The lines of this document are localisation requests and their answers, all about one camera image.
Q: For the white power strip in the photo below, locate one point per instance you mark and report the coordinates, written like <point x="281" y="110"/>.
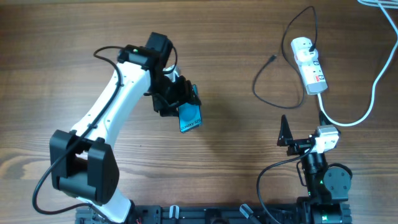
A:
<point x="312" y="74"/>

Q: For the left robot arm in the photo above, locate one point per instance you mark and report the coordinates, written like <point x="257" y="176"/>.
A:
<point x="83" y="165"/>

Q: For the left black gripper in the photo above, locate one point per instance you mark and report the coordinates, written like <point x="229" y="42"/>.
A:
<point x="185" y="94"/>

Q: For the smartphone with turquoise screen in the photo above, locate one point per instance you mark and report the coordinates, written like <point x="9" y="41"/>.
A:
<point x="189" y="117"/>

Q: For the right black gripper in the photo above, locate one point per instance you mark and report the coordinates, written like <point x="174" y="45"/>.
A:
<point x="286" y="139"/>

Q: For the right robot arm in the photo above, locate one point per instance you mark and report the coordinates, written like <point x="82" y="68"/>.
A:
<point x="327" y="184"/>

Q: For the white USB charger plug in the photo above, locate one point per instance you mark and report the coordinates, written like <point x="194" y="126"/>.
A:
<point x="305" y="56"/>

